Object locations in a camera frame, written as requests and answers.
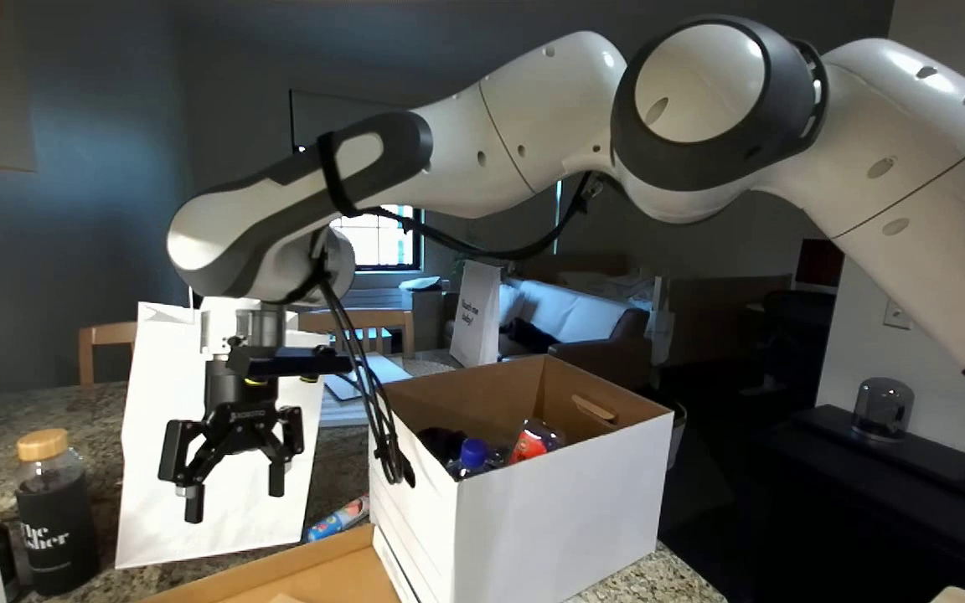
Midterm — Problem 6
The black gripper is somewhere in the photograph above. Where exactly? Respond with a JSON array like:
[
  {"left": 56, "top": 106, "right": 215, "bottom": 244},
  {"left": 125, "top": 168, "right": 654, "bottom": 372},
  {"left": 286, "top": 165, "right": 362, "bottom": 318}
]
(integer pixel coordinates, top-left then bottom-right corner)
[{"left": 154, "top": 350, "right": 309, "bottom": 526}]

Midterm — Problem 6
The white paper bag with handles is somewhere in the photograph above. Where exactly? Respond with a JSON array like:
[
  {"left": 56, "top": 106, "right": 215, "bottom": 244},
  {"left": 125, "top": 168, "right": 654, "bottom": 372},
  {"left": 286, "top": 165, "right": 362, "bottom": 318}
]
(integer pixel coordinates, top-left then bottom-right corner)
[{"left": 112, "top": 291, "right": 328, "bottom": 573}]

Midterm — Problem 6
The dark monitor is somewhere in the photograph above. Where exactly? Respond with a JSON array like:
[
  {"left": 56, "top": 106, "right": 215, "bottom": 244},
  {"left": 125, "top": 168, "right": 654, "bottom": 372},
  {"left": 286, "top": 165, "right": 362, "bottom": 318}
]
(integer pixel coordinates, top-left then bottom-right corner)
[{"left": 791, "top": 233, "right": 851, "bottom": 291}]

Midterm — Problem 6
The glass jar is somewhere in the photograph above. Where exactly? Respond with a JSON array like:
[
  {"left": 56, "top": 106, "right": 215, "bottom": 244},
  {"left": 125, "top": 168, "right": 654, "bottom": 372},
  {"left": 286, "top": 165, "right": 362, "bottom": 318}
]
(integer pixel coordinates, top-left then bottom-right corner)
[{"left": 851, "top": 372, "right": 917, "bottom": 439}]

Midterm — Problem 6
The dark jar wooden lid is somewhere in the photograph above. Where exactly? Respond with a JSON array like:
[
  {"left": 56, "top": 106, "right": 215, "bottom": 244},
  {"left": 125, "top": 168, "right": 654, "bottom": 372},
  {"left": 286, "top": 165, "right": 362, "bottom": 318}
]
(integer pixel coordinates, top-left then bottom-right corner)
[{"left": 7, "top": 425, "right": 98, "bottom": 599}]

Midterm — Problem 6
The white light switch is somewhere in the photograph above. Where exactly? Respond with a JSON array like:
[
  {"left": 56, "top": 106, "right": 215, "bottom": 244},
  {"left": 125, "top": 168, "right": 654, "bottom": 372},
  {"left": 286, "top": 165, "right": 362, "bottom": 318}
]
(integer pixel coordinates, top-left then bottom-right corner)
[{"left": 878, "top": 297, "right": 917, "bottom": 335}]

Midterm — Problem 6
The big white cardboard box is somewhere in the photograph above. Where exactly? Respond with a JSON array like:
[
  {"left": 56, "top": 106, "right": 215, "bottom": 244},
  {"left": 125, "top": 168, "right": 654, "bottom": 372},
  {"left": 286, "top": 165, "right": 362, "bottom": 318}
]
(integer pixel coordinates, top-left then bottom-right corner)
[{"left": 365, "top": 350, "right": 677, "bottom": 603}]

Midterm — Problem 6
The blue packet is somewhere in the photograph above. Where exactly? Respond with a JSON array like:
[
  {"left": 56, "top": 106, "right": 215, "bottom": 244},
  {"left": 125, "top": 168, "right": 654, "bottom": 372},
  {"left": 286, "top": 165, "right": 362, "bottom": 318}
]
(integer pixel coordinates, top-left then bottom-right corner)
[{"left": 303, "top": 497, "right": 373, "bottom": 547}]

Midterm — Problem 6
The wooden chair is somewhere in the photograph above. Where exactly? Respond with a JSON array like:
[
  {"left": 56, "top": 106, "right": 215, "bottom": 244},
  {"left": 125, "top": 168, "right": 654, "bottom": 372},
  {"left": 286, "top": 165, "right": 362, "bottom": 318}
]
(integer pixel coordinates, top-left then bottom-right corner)
[
  {"left": 294, "top": 305, "right": 420, "bottom": 360},
  {"left": 75, "top": 318, "right": 141, "bottom": 388}
]

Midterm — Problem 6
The window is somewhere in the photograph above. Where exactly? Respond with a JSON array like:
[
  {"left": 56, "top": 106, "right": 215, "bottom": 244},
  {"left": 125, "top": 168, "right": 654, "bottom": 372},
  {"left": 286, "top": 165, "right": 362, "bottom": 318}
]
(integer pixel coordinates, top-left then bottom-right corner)
[{"left": 328, "top": 202, "right": 427, "bottom": 273}]

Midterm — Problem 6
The grey sofa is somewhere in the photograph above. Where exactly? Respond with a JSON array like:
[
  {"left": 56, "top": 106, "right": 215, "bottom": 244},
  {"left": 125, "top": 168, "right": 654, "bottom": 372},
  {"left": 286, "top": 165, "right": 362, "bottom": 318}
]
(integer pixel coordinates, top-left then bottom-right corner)
[{"left": 498, "top": 273, "right": 654, "bottom": 360}]

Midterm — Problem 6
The bottle with red label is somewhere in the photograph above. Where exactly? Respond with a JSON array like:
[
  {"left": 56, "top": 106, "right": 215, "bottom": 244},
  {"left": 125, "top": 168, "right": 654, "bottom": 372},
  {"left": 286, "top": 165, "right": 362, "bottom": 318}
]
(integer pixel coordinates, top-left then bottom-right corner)
[{"left": 505, "top": 417, "right": 562, "bottom": 470}]

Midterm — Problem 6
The clear bottle blue cap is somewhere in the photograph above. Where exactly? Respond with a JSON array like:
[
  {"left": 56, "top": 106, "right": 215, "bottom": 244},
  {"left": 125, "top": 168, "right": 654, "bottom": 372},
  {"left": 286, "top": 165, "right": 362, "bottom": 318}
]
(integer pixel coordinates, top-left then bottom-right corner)
[{"left": 452, "top": 433, "right": 498, "bottom": 482}]

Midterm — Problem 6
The dark sideboard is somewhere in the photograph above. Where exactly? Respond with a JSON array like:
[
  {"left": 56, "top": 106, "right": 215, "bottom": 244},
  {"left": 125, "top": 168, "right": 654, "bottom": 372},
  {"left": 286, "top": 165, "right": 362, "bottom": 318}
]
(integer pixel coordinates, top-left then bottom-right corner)
[{"left": 714, "top": 399, "right": 965, "bottom": 603}]

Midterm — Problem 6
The narrow white paper bag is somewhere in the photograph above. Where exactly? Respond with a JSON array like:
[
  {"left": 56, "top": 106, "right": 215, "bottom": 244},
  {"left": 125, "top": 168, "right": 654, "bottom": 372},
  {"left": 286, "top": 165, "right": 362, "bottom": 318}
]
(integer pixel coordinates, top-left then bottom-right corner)
[{"left": 444, "top": 257, "right": 505, "bottom": 372}]

